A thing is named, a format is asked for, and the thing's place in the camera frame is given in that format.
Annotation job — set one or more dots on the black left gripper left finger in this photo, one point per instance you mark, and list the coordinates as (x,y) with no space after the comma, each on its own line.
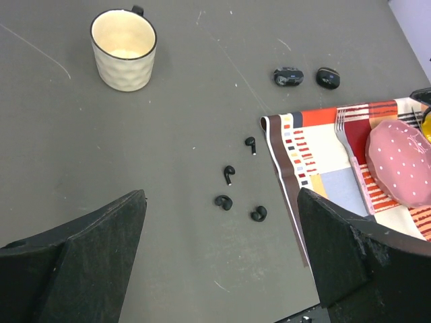
(75,272)

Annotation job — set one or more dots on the black ear-hook earbud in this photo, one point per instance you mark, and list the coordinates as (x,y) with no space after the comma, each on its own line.
(259,214)
(224,202)

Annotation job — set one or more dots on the pink dotted plate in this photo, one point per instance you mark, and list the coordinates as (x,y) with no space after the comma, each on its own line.
(398,157)

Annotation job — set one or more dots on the cream dimpled ceramic mug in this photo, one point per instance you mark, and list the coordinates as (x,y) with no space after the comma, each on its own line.
(124,43)

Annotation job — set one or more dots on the black marbled earbud case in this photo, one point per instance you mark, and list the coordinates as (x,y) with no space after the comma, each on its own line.
(288,76)

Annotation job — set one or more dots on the colourful patchwork placemat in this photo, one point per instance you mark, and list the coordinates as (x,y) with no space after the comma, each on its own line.
(306,153)

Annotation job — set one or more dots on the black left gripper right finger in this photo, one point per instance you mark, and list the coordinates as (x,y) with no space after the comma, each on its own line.
(364,271)

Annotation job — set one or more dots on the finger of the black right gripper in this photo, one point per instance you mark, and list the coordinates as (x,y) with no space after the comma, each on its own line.
(421,95)

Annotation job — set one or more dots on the yellow mug black handle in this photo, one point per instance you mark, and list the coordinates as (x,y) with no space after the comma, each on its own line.
(425,124)

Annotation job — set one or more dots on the black stem earbud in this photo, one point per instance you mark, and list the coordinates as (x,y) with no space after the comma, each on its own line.
(251,142)
(228,172)

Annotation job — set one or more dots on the glossy black gold-trim charging case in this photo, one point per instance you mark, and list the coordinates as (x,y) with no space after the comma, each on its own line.
(328,78)

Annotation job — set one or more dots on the silver fork pink handle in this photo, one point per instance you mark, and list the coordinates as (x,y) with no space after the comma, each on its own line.
(342,137)

